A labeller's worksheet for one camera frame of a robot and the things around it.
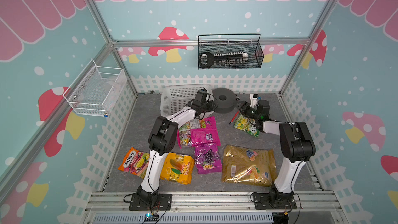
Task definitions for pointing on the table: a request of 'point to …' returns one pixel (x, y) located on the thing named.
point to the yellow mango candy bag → (178, 168)
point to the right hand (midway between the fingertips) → (235, 103)
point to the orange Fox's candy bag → (136, 163)
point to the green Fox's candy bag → (246, 125)
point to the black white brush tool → (207, 59)
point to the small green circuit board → (151, 217)
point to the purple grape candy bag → (207, 158)
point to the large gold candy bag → (249, 166)
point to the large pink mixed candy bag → (203, 130)
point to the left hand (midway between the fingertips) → (214, 107)
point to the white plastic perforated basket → (174, 97)
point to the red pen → (235, 116)
